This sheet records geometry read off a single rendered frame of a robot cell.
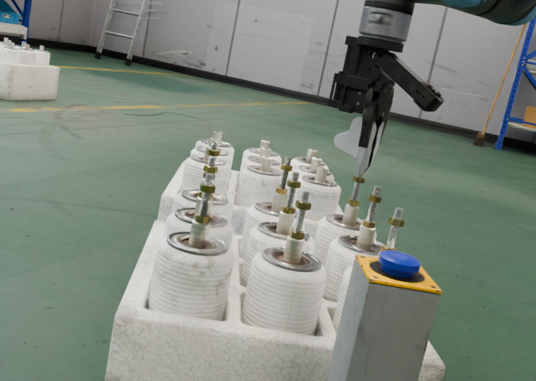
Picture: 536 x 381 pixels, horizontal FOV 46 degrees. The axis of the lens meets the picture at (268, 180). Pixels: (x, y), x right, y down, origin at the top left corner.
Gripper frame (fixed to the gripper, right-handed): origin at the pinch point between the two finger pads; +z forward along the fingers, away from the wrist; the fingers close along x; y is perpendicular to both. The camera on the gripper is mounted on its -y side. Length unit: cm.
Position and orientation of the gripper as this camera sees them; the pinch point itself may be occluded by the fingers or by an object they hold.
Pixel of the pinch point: (364, 168)
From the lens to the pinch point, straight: 101.9
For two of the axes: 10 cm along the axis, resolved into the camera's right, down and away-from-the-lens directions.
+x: -4.3, 1.0, -9.0
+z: -1.9, 9.6, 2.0
